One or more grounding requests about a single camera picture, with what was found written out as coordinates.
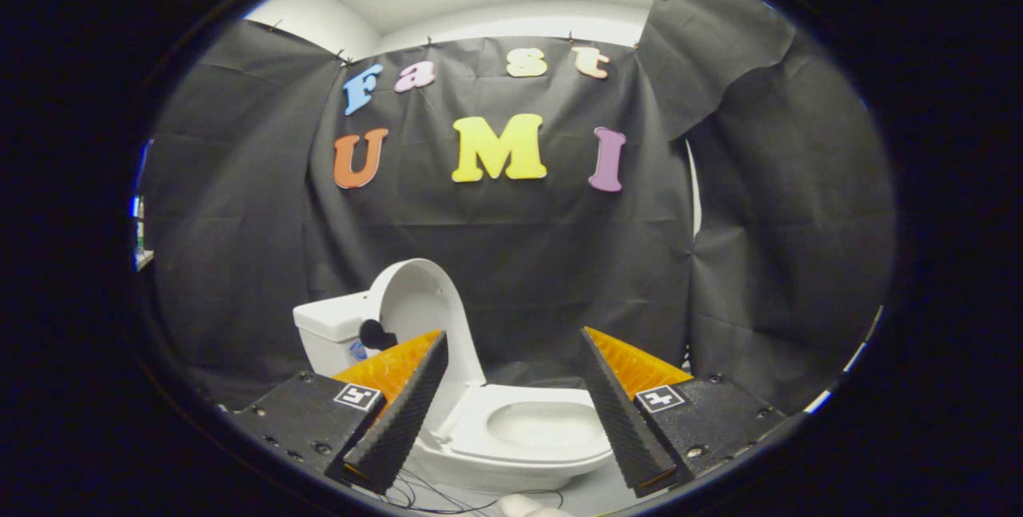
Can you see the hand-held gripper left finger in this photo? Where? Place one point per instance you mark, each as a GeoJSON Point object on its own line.
{"type": "Point", "coordinates": [404, 421]}

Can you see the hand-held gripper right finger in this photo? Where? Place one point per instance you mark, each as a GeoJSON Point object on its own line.
{"type": "Point", "coordinates": [623, 421]}

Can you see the white toilet lid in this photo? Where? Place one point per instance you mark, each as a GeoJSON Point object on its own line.
{"type": "Point", "coordinates": [423, 293]}

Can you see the white ceramic toilet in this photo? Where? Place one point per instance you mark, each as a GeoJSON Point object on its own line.
{"type": "Point", "coordinates": [328, 357]}

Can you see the white toilet tank cover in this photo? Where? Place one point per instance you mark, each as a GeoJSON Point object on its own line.
{"type": "Point", "coordinates": [328, 316]}

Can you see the black backdrop cloth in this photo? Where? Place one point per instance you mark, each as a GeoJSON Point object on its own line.
{"type": "Point", "coordinates": [519, 261]}

